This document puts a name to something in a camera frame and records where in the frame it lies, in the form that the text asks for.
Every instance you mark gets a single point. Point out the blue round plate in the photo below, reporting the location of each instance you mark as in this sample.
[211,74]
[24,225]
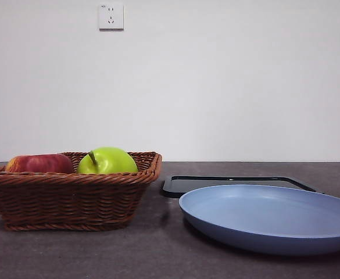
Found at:
[262,215]

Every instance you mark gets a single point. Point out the brown wicker basket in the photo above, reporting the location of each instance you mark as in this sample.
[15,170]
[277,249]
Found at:
[71,200]

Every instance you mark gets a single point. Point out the black flat tray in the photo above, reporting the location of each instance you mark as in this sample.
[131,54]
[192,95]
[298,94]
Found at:
[181,186]

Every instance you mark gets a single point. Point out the green apple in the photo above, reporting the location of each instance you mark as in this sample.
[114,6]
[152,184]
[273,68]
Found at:
[111,162]

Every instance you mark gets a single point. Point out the red apple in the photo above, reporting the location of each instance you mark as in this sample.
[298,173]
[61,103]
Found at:
[39,164]

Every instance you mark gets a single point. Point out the white wall socket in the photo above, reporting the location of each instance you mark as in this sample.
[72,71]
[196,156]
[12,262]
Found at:
[111,17]

